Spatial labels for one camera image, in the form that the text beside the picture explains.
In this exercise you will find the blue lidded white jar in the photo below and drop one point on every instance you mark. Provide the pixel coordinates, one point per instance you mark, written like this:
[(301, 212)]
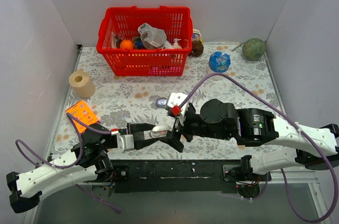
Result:
[(219, 62)]

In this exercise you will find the orange fruit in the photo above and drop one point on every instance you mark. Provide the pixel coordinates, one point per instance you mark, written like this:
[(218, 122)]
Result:
[(126, 44)]

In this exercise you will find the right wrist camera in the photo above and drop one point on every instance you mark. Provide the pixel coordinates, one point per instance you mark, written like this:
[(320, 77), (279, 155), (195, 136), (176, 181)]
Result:
[(176, 107)]

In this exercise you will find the red plastic shopping basket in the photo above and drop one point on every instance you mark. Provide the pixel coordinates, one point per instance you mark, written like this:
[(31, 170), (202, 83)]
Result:
[(124, 22)]

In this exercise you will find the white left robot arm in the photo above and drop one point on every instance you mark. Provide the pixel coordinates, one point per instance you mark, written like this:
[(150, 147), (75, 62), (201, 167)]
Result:
[(86, 161)]

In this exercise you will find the brown jar with label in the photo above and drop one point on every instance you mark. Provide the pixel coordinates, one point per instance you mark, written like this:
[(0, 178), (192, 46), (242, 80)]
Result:
[(197, 44)]

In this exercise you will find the floral table mat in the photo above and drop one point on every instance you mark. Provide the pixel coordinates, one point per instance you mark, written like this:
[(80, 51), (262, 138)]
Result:
[(119, 100)]

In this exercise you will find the white pump bottle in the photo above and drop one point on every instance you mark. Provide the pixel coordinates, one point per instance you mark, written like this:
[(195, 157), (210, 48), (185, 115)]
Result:
[(176, 44)]

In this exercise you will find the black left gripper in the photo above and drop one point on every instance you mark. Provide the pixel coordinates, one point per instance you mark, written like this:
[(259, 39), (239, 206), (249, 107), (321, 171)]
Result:
[(139, 135)]

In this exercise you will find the beige paper roll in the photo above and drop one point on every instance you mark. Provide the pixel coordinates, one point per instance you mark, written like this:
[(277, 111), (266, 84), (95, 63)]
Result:
[(82, 84)]

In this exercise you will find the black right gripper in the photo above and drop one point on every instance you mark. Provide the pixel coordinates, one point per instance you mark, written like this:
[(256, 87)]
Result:
[(181, 127)]

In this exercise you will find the orange snack box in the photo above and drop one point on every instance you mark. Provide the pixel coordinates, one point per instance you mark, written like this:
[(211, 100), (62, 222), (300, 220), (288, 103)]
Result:
[(83, 112)]

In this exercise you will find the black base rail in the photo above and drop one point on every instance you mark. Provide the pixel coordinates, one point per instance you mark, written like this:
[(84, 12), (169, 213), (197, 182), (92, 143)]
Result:
[(176, 176)]

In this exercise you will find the grey crumpled bag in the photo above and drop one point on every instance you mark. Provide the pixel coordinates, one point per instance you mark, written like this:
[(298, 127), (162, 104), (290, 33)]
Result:
[(152, 38)]

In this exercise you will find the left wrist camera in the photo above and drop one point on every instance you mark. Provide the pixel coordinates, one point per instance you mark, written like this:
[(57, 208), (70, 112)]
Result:
[(125, 141)]

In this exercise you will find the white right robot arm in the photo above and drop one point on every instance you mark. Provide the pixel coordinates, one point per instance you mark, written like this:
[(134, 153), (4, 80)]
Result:
[(253, 128)]

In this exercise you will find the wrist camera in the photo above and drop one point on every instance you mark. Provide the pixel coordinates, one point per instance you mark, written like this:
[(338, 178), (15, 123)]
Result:
[(125, 141), (176, 107)]

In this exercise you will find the purple earbud charging case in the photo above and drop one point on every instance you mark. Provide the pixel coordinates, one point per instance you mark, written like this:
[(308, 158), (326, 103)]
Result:
[(161, 102)]

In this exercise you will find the green melon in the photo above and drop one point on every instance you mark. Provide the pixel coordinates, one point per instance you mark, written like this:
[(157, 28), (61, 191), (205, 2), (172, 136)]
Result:
[(252, 49)]

